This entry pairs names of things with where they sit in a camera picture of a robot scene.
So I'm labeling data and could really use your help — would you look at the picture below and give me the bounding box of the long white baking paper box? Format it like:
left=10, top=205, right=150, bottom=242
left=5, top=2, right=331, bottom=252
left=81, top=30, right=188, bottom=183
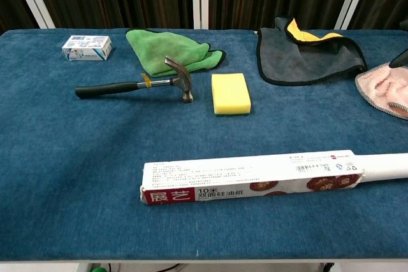
left=139, top=149, right=365, bottom=208

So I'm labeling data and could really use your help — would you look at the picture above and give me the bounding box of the grey yellow microfibre cloth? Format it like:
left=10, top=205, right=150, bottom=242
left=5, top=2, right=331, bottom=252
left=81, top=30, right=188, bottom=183
left=256, top=16, right=369, bottom=87

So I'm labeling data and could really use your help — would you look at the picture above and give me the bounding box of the yellow green sponge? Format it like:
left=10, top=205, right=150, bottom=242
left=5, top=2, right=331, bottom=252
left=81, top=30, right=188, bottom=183
left=211, top=73, right=252, bottom=116

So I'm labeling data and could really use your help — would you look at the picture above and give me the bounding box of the green microfibre cloth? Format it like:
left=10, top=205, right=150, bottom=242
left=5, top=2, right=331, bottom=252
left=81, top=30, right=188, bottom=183
left=125, top=28, right=227, bottom=78

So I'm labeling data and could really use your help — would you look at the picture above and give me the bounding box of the white baking paper roll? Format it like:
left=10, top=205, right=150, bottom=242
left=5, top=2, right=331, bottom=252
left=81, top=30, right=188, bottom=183
left=352, top=153, right=408, bottom=185

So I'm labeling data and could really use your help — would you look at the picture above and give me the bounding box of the small white blue box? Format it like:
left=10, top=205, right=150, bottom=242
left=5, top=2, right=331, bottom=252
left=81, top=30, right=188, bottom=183
left=61, top=34, right=113, bottom=62

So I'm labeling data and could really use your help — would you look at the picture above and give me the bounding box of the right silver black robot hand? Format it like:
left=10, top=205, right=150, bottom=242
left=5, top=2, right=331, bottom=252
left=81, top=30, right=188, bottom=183
left=389, top=18, right=408, bottom=69

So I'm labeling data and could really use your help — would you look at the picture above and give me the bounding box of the black handled claw hammer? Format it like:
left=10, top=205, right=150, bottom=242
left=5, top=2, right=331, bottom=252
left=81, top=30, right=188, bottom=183
left=75, top=55, right=195, bottom=104

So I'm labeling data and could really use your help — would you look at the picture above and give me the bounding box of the pink fluffy cloth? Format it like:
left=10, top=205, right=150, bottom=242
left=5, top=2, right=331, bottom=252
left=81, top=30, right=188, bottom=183
left=354, top=64, right=408, bottom=122

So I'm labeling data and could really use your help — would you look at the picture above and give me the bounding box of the blue velvet table cover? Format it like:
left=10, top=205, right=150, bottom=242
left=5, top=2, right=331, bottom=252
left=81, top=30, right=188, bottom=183
left=0, top=28, right=408, bottom=262

